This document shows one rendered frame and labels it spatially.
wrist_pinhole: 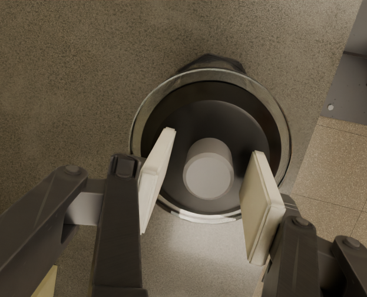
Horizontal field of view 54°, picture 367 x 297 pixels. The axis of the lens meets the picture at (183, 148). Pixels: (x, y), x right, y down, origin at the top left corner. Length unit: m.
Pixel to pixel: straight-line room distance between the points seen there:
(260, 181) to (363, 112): 1.35
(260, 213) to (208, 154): 0.05
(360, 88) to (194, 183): 1.32
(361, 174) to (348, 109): 0.28
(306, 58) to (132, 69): 0.21
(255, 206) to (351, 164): 1.41
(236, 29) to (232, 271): 0.34
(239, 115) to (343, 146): 1.34
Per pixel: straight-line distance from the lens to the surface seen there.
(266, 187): 0.16
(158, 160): 0.16
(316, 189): 1.58
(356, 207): 1.66
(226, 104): 0.21
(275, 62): 0.46
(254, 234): 0.16
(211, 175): 0.19
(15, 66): 0.52
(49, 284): 0.60
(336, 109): 1.48
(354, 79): 1.47
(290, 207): 0.17
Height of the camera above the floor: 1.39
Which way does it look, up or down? 71 degrees down
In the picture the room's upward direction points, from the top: 164 degrees counter-clockwise
